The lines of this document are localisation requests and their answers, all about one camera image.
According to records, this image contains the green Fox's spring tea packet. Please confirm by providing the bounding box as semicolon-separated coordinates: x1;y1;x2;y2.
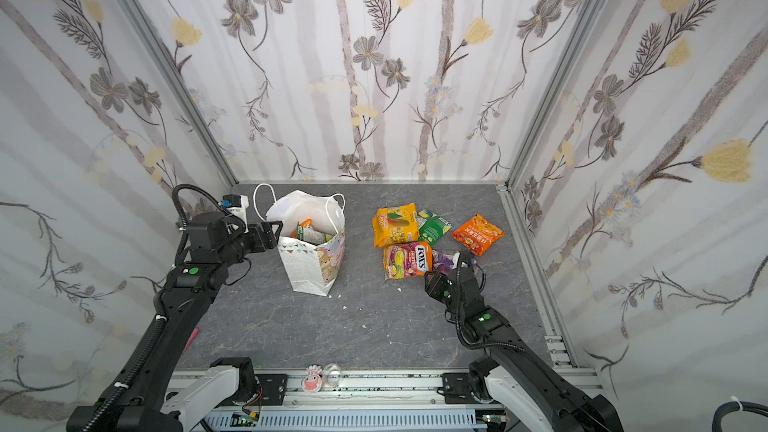
298;225;334;246

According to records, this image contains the orange Fox's candy packet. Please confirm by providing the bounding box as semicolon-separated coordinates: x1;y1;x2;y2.
292;219;312;240
382;241;433;280

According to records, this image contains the cartoon animal paper bag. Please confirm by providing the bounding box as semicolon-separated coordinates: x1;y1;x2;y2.
251;183;346;296

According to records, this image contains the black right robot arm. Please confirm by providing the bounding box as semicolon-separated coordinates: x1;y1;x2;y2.
424;265;623;431

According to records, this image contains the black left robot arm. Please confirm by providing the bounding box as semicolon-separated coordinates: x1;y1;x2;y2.
66;184;283;431

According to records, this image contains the purple candy packet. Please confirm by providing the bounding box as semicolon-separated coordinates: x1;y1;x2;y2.
431;249;461;275

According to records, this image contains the orange red snack packet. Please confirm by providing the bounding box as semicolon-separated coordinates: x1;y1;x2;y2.
450;213;505;256

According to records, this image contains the small green snack packet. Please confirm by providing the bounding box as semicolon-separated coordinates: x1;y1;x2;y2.
416;209;452;245

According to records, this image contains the yellow snack packet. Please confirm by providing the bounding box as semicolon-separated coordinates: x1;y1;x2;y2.
372;203;420;248

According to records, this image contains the clear round ornament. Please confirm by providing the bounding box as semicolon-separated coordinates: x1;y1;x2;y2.
322;363;343;389

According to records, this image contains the pink toy figure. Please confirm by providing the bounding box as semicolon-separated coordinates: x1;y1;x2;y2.
301;364;323;393

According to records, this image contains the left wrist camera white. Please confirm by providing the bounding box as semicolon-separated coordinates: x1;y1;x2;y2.
221;194;249;232

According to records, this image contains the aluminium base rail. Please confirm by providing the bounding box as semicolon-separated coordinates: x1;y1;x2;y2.
161;368;608;432

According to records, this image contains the black corrugated cable hose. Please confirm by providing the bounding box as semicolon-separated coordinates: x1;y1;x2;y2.
712;400;768;432

